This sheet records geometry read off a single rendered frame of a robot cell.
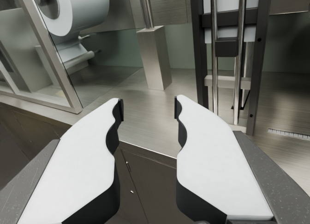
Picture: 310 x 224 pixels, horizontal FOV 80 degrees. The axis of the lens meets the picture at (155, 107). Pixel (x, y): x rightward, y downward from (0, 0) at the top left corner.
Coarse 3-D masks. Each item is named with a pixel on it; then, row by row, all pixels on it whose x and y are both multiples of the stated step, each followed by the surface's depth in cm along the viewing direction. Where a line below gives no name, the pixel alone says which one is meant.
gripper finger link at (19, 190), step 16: (48, 144) 8; (32, 160) 7; (48, 160) 7; (16, 176) 7; (32, 176) 7; (0, 192) 6; (16, 192) 6; (32, 192) 6; (0, 208) 6; (16, 208) 6
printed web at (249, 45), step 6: (246, 42) 54; (252, 42) 62; (246, 48) 55; (252, 48) 64; (246, 54) 56; (252, 54) 66; (246, 60) 57; (252, 60) 68; (246, 66) 58; (246, 72) 60; (246, 90) 67; (246, 96) 69
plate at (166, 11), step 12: (132, 0) 101; (156, 0) 94; (168, 0) 91; (180, 0) 88; (276, 0) 70; (288, 0) 69; (300, 0) 67; (132, 12) 105; (156, 12) 97; (168, 12) 94; (180, 12) 91; (276, 12) 72; (288, 12) 70; (144, 24) 105; (156, 24) 101; (168, 24) 98
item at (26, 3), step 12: (24, 0) 61; (24, 12) 63; (36, 12) 64; (36, 24) 65; (36, 36) 67; (48, 36) 68; (48, 48) 69; (48, 60) 72; (0, 72) 106; (60, 72) 74; (60, 84) 77; (12, 96) 118; (24, 96) 107; (72, 96) 80; (60, 108) 89; (72, 108) 83
